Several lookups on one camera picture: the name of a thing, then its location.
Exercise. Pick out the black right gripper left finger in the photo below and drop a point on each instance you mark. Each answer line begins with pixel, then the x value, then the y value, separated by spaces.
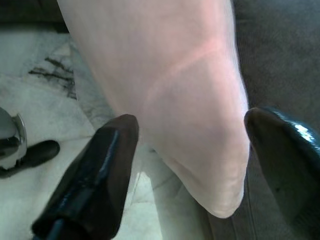
pixel 95 175

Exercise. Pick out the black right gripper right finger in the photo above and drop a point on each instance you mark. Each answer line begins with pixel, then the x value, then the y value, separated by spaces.
pixel 287 162

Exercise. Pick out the pink cat face pillow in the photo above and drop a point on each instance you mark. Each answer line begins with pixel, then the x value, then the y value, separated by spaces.
pixel 162 87

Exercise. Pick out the dark grey-brown fabric sofa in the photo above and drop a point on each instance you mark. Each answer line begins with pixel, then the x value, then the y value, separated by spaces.
pixel 280 62

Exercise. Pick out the dark fabric armchair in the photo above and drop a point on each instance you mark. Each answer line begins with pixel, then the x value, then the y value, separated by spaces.
pixel 25 12

